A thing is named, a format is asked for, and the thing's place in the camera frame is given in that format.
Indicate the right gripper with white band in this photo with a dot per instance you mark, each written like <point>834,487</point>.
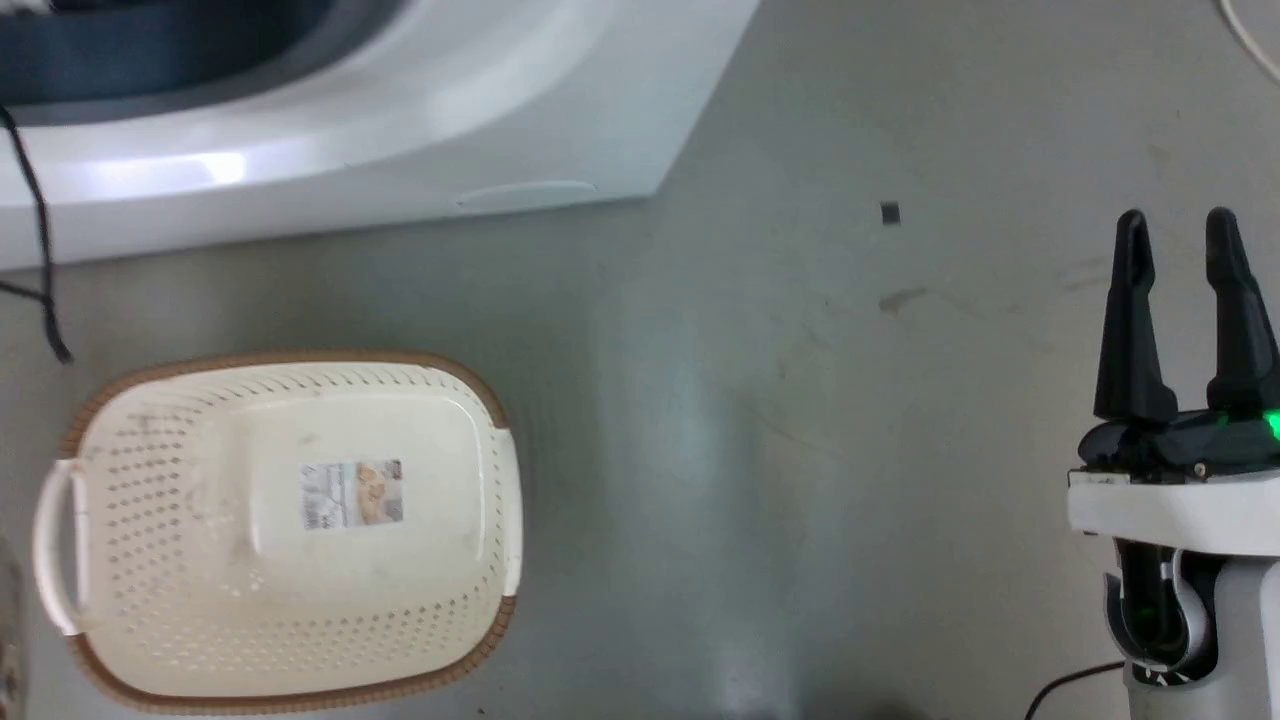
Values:
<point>1180,500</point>

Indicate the white washing machine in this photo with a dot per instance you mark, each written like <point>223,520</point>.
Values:
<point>480,110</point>

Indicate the cream perforated laundry basket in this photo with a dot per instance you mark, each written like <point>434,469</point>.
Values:
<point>200,560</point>

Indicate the paper label sticker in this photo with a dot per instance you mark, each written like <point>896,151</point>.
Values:
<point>352,494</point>

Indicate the dark grey washer door seal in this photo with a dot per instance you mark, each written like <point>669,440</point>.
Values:
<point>150,50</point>

